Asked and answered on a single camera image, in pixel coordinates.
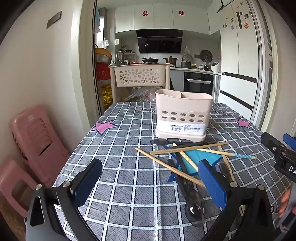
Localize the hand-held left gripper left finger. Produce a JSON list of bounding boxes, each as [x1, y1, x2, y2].
[[25, 158, 103, 241]]

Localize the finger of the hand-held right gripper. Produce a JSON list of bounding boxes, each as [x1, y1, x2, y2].
[[260, 132, 285, 153], [282, 133, 296, 151]]

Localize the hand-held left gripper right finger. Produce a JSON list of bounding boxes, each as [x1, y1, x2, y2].
[[198, 159, 275, 241]]

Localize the wooden chopstick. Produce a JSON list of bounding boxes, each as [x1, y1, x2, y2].
[[150, 142, 229, 155], [218, 146, 236, 182], [135, 148, 206, 188]]

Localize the blue patterned tip chopstick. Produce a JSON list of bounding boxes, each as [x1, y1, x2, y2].
[[172, 143, 258, 160]]

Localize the pale patterned chopstick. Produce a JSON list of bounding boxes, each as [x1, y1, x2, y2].
[[180, 151, 198, 175]]

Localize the beige plastic utensil holder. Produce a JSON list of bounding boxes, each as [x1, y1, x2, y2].
[[155, 89, 213, 142]]

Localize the person's right hand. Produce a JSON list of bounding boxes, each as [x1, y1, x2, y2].
[[279, 189, 292, 217]]

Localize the grey checked star tablecloth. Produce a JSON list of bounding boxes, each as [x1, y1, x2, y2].
[[52, 101, 296, 241]]

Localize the pink plastic stool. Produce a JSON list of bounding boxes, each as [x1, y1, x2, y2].
[[9, 104, 70, 187], [0, 157, 41, 219]]

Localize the white refrigerator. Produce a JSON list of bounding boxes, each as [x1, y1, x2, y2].
[[218, 0, 260, 121]]

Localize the gold foil package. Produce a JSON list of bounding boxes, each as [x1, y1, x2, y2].
[[102, 84, 114, 108]]

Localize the black built-in oven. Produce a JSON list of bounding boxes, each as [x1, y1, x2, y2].
[[184, 71, 214, 96]]

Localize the white kitchen counter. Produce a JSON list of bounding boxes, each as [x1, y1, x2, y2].
[[171, 66, 222, 75]]

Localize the clear plastic bag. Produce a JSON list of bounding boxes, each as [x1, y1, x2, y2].
[[124, 87, 160, 102]]

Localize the round hanging strainer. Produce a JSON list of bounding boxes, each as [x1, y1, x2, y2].
[[200, 49, 213, 62]]

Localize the red plastic container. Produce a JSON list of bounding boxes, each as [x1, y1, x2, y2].
[[95, 45, 113, 81]]

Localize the beige flower cutout basket rack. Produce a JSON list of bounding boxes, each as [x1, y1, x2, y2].
[[109, 64, 171, 103]]

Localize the steel cooking pot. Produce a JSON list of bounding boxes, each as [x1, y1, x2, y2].
[[163, 56, 179, 67]]

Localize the black range hood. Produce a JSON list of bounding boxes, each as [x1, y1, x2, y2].
[[136, 29, 184, 54]]

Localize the white wall cabinets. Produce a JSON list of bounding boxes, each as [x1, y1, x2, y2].
[[115, 3, 221, 35]]

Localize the grey wall switch plate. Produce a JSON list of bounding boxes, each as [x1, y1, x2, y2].
[[47, 11, 62, 29]]

